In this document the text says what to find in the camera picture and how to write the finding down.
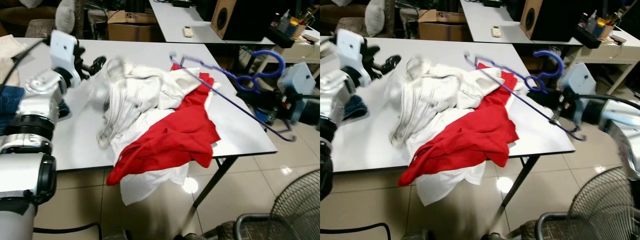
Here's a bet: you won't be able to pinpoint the black metal table leg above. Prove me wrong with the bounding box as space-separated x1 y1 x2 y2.
192 156 238 208
500 155 541 208

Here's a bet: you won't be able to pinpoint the grey bottle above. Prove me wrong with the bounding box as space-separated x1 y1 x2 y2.
277 9 293 31
585 9 600 31

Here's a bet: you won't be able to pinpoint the brown wicker chair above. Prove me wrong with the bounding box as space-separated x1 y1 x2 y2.
25 17 58 40
335 17 368 38

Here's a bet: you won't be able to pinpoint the red polo shirt striped collar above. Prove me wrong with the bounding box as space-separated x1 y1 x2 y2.
106 64 222 187
397 62 519 187

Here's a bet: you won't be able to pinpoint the purple plastic clothes hanger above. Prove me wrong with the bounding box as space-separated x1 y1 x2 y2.
169 49 297 144
464 49 586 142

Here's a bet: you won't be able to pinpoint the black floor cable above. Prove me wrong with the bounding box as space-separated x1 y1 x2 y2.
320 222 391 237
32 222 103 237

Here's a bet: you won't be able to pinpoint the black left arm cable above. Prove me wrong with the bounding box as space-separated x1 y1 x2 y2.
0 40 51 86

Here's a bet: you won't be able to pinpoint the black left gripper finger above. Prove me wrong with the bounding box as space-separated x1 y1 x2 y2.
379 54 402 72
86 56 107 74

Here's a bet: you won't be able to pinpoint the brown cardboard box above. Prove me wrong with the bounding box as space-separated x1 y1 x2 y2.
417 10 471 42
107 10 163 42

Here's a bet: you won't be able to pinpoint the floor fan wire grille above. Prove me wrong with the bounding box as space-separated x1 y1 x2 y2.
565 165 640 240
267 169 321 240

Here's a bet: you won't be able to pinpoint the blue denim shorts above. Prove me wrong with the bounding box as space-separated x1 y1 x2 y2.
0 85 71 136
345 95 368 121

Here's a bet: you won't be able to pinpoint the white shirt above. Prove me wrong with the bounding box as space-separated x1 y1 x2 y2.
407 75 526 207
112 75 226 207

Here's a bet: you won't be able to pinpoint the grey tubular chair frame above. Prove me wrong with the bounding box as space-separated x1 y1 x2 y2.
535 212 576 240
234 212 281 240

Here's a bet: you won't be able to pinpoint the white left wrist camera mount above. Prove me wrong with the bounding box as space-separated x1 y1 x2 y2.
336 28 368 88
50 30 78 86

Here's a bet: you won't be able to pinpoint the white desk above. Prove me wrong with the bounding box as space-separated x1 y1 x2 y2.
460 0 586 47
149 0 281 46

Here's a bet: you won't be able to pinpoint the low white table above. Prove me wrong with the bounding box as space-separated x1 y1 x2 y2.
260 40 321 66
570 40 640 93

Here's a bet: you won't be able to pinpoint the beige cloth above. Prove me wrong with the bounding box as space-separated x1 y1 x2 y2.
0 35 26 86

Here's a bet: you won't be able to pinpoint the black speaker with wooden side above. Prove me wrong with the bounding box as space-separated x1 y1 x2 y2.
520 0 588 42
211 0 281 42

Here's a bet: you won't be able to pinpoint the light grey pillow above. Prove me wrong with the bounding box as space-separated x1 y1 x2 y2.
55 0 77 33
365 0 386 36

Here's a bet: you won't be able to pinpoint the cream white jeans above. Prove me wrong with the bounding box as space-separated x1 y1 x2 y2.
387 56 493 147
90 57 193 148

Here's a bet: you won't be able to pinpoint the black desk tray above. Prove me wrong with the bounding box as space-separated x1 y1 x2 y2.
575 22 618 48
267 22 308 48

